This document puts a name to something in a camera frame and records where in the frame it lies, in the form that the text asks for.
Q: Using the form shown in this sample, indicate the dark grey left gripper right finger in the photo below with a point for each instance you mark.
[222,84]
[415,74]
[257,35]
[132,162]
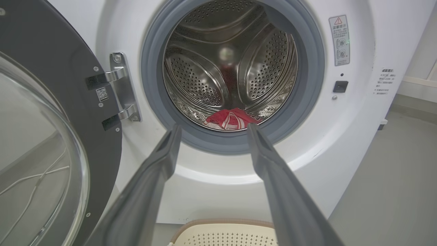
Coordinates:
[290,205]

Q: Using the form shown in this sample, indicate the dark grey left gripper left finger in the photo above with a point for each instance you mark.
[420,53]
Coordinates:
[143,191]

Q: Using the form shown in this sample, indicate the red and white garment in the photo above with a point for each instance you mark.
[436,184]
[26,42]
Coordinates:
[223,116]

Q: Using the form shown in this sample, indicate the white front-load washing machine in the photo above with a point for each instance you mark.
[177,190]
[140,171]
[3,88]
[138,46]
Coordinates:
[211,193]

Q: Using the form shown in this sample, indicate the cream perforated laundry basket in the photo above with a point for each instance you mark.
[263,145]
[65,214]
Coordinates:
[222,237]

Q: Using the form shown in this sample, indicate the grey rubber door gasket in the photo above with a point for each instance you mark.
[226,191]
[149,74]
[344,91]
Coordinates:
[150,102]

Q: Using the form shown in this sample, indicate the small QR code sticker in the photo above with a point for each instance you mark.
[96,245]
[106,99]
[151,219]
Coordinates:
[102,94]

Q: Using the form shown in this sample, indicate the chrome door hinge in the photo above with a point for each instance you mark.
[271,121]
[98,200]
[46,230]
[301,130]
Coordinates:
[123,85]

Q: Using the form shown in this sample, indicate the perforated steel washer drum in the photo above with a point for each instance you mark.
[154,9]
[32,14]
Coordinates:
[201,82]

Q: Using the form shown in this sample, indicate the black door latch socket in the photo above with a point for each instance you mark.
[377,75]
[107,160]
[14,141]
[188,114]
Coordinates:
[340,86]

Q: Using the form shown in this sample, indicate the small printed text label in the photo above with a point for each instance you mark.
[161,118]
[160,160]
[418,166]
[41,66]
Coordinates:
[385,82]

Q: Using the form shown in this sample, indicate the grey warning sticker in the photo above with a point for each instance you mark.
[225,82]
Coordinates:
[339,41]

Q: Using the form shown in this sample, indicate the dark round glass washer door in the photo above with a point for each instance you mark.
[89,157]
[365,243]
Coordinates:
[51,41]

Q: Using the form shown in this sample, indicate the white wall baseboard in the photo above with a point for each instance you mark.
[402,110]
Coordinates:
[420,82]

